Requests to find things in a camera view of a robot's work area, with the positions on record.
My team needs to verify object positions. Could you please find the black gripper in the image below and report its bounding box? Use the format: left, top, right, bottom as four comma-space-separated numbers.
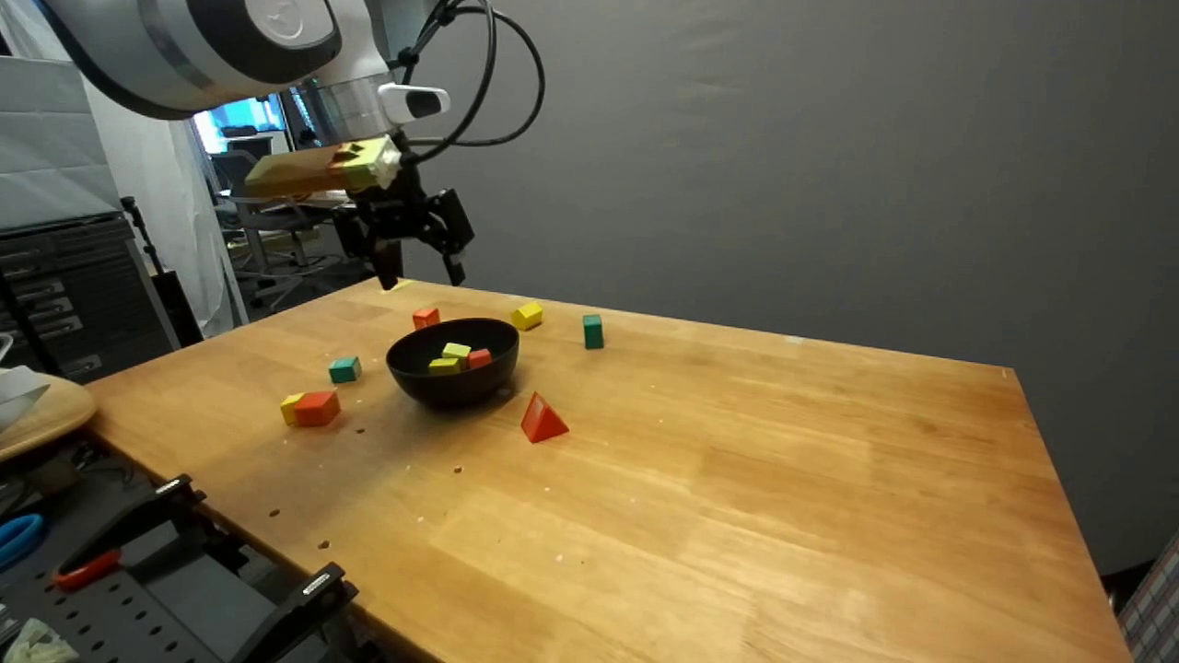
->
339, 181, 478, 296

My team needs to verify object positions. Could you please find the red wooden wedge block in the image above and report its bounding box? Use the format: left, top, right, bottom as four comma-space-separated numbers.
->
516, 392, 572, 445

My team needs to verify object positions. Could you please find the black bowl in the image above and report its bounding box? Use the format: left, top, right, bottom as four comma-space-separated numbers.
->
384, 319, 523, 412

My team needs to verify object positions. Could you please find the blue computer monitor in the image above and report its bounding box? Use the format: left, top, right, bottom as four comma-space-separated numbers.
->
196, 96, 290, 158

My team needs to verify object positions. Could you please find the black tripod leg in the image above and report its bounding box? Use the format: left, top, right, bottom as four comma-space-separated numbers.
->
117, 191, 205, 346

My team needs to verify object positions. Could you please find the black equipment cabinet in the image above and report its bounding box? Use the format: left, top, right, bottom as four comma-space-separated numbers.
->
0, 212, 189, 385

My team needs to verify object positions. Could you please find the grey fabric backdrop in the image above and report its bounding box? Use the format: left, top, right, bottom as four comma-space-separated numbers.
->
398, 0, 1179, 581

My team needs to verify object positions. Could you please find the round wooden board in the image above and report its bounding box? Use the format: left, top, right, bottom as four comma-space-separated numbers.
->
0, 374, 103, 467

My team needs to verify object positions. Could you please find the white crumpled cloth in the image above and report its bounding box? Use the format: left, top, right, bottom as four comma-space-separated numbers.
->
0, 362, 59, 432

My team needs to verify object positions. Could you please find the black pegboard bench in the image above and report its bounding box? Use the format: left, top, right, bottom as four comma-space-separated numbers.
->
0, 427, 416, 663

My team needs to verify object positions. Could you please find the white crumpled item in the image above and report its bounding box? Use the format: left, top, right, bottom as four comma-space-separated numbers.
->
0, 613, 83, 663

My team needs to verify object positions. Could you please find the plaid fabric chair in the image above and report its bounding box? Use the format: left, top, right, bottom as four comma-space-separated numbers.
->
1116, 537, 1179, 663

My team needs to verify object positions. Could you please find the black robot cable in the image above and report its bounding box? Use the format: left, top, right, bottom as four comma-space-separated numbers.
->
389, 0, 549, 165

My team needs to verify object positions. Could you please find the blue handled tool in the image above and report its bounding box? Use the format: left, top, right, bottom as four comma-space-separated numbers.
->
0, 508, 51, 571

